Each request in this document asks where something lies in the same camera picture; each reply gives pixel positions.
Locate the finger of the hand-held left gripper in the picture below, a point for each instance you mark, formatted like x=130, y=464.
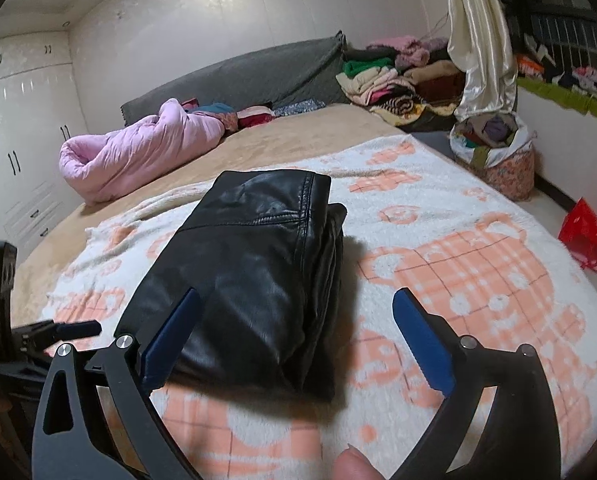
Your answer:
x=78, y=329

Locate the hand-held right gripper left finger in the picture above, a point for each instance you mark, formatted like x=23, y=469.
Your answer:
x=173, y=340

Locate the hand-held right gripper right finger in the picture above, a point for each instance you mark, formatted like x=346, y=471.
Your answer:
x=423, y=345

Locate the black leather jacket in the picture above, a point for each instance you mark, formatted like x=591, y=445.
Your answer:
x=238, y=270

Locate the floral bag of clothes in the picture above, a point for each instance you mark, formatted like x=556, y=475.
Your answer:
x=508, y=170

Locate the pile of folded clothes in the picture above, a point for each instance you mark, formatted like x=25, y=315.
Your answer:
x=393, y=85

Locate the heap of clothes on windowsill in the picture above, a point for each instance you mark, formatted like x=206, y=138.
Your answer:
x=588, y=80

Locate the person's right hand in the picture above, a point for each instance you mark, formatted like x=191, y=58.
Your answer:
x=356, y=465

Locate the white orange printed blanket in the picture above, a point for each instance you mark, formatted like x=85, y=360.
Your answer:
x=478, y=270

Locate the white wardrobe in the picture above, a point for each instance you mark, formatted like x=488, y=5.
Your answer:
x=28, y=125

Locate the pink quilt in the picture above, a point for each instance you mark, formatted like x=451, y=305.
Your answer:
x=138, y=155

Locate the red plastic bag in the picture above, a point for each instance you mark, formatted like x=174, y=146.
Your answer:
x=586, y=235

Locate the teal cloth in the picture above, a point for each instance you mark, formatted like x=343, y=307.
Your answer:
x=216, y=109

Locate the red cloth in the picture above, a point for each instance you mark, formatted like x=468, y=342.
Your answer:
x=256, y=117

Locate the blue patterned cloth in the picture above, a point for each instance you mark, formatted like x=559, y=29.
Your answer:
x=298, y=107

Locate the grey headboard cushion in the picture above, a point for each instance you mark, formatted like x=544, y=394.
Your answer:
x=258, y=72

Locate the green windowsill cover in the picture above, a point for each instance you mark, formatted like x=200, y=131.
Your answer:
x=553, y=92

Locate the cream satin curtain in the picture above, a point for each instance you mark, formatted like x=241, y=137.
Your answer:
x=483, y=35

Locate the dark window grille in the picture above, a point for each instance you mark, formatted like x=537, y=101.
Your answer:
x=568, y=40

